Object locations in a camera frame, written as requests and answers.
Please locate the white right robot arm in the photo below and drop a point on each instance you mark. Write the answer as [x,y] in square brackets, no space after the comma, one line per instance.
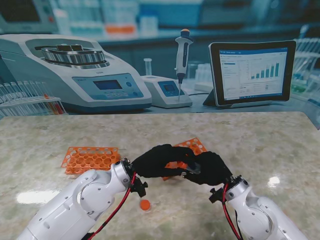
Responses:
[260,215]

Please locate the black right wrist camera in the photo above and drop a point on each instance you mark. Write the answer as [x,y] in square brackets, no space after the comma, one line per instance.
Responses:
[216,195]

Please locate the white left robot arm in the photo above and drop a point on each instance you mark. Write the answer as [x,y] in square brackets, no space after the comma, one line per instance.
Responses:
[80,202]

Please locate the clear plastic test tube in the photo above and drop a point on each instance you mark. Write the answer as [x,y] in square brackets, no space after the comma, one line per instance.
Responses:
[196,170]

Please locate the printed laboratory backdrop poster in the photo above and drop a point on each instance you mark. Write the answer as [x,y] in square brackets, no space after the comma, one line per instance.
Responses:
[160,50]

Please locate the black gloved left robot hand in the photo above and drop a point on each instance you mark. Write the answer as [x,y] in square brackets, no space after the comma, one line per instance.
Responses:
[155,162]

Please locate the orange screw cap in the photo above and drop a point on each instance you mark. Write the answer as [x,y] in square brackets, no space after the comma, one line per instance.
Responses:
[145,204]

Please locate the orange test tube rack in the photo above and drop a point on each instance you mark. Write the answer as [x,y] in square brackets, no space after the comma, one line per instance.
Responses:
[193,146]
[85,160]

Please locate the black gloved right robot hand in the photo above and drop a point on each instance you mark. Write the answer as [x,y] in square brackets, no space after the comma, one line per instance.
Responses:
[215,172]

